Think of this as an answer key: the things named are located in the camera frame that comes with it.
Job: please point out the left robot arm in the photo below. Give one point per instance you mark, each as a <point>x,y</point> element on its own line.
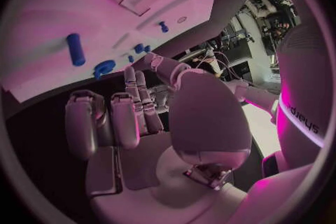
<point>258,98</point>

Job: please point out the blue plug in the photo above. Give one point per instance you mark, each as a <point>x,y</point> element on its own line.
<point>141,49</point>

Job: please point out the blue cylinder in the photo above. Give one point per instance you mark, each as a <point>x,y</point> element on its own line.
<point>76,49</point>

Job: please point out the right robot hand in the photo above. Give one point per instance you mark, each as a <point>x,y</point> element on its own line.
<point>147,165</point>

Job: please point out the white task board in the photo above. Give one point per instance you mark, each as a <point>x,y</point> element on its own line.
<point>78,14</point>

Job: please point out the blue peg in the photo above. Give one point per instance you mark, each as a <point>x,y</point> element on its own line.
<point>163,27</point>

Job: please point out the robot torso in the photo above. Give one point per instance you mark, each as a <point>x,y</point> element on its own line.
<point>304,81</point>

